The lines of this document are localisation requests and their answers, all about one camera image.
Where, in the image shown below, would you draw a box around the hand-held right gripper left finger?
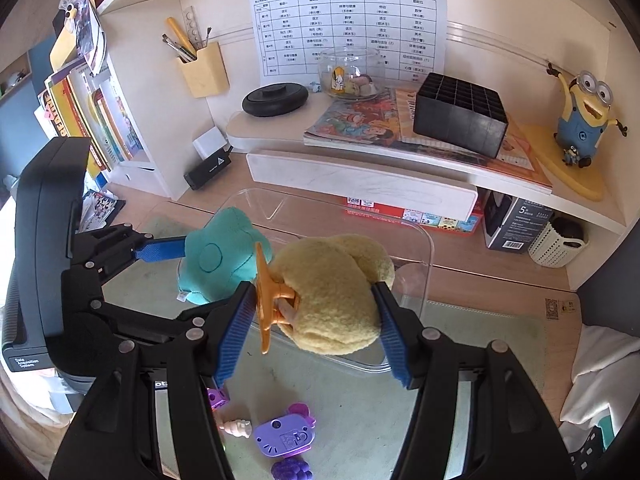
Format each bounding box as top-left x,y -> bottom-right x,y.
47,281 -> 258,480

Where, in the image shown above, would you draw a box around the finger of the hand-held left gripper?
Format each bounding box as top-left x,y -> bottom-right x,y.
70,225 -> 190,281
60,260 -> 241,346

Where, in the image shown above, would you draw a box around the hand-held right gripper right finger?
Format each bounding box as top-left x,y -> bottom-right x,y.
371,281 -> 593,480

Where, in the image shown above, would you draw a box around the teal plush toy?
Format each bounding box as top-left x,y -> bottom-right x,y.
176,206 -> 275,307

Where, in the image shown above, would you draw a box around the multicolour linking cubes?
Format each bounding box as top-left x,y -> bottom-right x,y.
206,385 -> 232,412

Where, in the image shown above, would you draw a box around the clear plastic container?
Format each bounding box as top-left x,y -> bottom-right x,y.
172,187 -> 436,376

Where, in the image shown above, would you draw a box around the yellow plush duck toy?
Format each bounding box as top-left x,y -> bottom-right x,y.
254,233 -> 396,357

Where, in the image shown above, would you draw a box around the cream shell-shaped toy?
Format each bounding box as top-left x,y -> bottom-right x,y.
220,417 -> 252,438

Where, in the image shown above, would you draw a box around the purple cat-shaped toy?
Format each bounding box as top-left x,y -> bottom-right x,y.
252,402 -> 318,459

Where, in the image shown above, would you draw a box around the purple grape toy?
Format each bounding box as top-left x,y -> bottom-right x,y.
271,457 -> 312,480

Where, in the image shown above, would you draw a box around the printed booklet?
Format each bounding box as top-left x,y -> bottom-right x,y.
77,189 -> 127,233

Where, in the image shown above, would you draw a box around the green desk mat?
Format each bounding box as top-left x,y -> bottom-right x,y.
100,212 -> 548,480

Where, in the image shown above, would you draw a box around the black power adapter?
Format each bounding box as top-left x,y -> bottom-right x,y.
183,152 -> 233,191

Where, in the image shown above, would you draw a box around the white power adapter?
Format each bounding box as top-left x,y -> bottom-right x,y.
192,126 -> 226,159

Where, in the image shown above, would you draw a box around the row of books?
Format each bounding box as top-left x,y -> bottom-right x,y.
32,65 -> 146,176

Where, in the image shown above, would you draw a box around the red cardboard box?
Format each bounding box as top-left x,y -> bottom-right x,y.
344,192 -> 485,236

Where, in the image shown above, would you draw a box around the white bookshelf cabinet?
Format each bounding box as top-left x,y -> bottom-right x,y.
95,0 -> 216,202

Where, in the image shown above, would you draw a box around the black carton box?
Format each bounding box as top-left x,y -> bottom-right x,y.
484,191 -> 558,256

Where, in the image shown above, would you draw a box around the yellow pen holder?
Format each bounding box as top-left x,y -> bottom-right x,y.
176,41 -> 231,99

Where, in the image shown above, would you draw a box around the white perforated basket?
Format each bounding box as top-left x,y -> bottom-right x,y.
529,215 -> 591,268

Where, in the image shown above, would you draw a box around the black round disc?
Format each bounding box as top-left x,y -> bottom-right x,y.
242,81 -> 308,118

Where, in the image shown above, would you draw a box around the dark thin paintbrush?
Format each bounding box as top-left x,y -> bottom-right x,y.
161,33 -> 193,63

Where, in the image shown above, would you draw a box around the pile of clothes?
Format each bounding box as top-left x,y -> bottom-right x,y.
557,325 -> 640,441

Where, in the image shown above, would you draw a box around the clipped stack of papers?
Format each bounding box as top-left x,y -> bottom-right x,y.
49,0 -> 108,77

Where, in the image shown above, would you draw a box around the colourful comic book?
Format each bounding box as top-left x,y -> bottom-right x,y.
302,97 -> 426,151

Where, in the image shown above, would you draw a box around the clear ruler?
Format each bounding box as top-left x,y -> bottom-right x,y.
181,6 -> 199,56

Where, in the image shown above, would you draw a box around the dark patterned cloth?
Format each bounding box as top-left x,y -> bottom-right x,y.
567,412 -> 621,480

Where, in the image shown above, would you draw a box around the black grid organizer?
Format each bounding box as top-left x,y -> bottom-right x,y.
412,72 -> 510,158

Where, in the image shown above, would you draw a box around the white desk shelf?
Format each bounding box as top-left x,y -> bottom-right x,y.
225,95 -> 628,233

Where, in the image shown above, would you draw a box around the yellow base board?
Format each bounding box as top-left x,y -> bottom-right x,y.
520,124 -> 608,202

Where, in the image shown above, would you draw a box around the glass fish bowl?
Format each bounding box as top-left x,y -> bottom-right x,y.
317,46 -> 387,101

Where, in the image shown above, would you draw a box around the yellow cartoon figure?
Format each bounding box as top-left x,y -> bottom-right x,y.
546,62 -> 628,168

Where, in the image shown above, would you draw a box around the white timetable sheet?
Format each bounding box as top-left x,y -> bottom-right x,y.
246,0 -> 448,93

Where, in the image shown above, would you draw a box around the yellow handled brush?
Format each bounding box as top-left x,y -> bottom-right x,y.
166,16 -> 198,61

